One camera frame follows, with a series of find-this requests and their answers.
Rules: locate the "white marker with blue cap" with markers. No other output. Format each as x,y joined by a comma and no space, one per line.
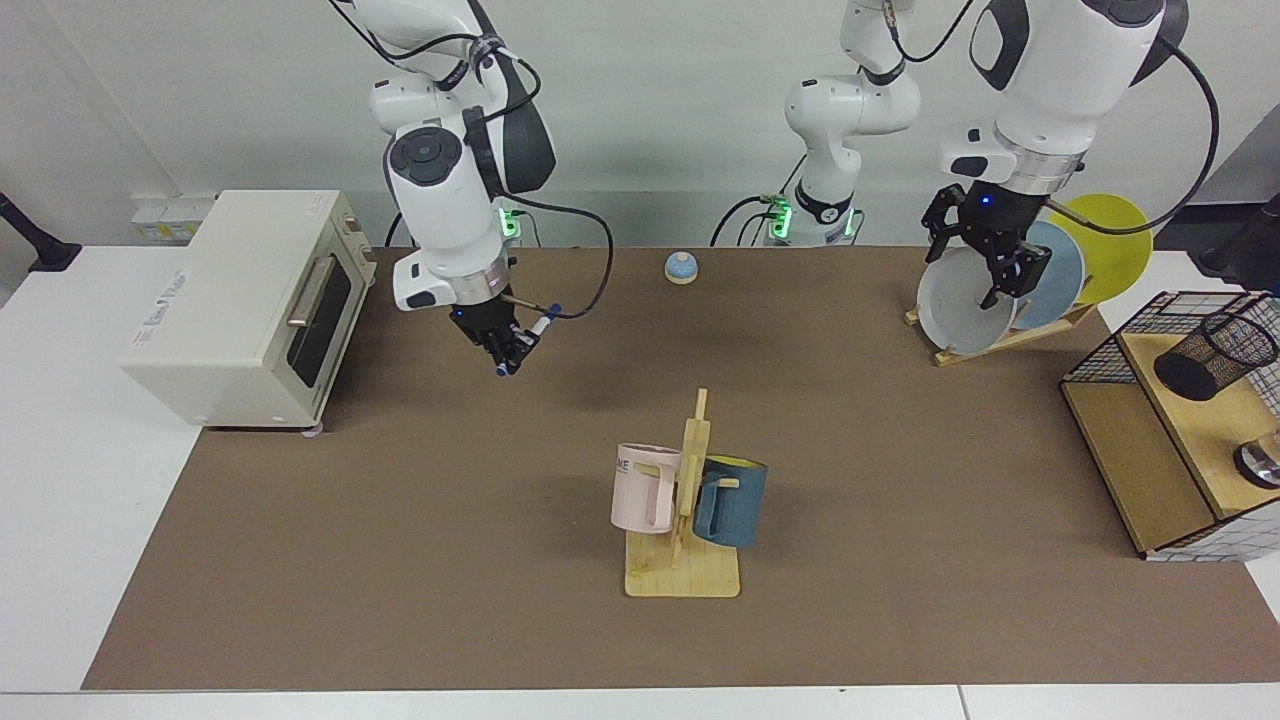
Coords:
541,324

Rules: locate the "black mesh pen holder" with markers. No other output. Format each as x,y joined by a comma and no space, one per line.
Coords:
1215,355

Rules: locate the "grey plate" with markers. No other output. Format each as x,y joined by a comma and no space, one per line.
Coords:
955,310

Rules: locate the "wooden plate rack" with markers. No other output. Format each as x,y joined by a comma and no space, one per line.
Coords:
1010,343

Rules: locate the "light blue plate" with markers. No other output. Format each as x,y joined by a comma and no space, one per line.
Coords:
1060,275

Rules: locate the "yellow plate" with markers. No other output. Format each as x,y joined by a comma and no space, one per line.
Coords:
1115,255

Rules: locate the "small blue round thing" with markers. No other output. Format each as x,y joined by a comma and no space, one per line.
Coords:
681,267

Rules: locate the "pink cup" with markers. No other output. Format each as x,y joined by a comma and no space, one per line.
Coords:
640,490

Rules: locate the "brown table cloth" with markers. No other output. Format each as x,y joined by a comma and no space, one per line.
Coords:
500,550

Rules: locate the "black bulky object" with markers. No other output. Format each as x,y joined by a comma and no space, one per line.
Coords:
1250,250

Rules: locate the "dark blue cup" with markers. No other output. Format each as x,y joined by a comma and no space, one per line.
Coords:
735,505

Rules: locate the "pale toaster oven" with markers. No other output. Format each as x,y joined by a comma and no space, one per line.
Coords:
220,320

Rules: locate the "wooden cup stand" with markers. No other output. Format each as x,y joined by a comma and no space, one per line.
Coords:
690,575

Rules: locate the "black stand base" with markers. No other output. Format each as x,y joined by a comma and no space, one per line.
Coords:
45,255

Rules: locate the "white wall power strip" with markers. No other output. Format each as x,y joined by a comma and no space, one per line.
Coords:
170,220

